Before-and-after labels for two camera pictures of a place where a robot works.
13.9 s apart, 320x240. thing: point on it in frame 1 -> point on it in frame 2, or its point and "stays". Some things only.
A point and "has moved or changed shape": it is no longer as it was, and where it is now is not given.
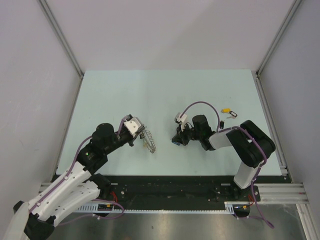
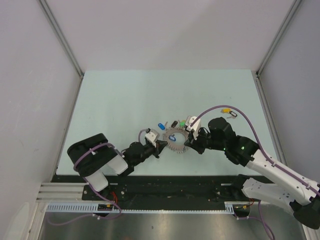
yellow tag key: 225,110 stays
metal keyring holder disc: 148,141 has moved or changed shape
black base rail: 183,188 stays
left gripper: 132,138 -> 159,145
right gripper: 180,136 -> 196,143
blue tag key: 176,143 has moved or changed shape
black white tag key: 234,115 stays
